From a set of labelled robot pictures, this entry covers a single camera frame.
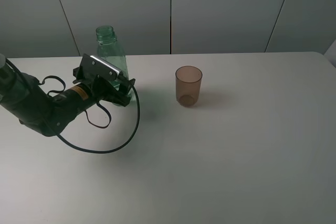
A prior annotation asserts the green transparent water bottle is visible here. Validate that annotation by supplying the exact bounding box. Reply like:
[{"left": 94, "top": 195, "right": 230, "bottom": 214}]
[{"left": 95, "top": 25, "right": 132, "bottom": 106}]

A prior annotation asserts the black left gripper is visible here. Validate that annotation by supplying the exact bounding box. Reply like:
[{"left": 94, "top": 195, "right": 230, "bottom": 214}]
[{"left": 62, "top": 67, "right": 135, "bottom": 111}]

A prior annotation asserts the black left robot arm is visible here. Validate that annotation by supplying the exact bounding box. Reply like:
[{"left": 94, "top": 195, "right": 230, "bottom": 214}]
[{"left": 1, "top": 54, "right": 135, "bottom": 137}]

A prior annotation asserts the pink translucent plastic cup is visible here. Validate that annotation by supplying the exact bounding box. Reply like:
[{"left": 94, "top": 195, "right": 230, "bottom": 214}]
[{"left": 175, "top": 66, "right": 203, "bottom": 107}]

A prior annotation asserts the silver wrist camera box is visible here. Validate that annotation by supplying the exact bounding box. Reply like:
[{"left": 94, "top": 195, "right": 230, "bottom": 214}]
[{"left": 80, "top": 54, "right": 125, "bottom": 81}]

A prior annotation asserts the black camera cable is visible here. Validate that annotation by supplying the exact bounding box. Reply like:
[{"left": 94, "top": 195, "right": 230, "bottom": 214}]
[{"left": 5, "top": 58, "right": 141, "bottom": 154}]

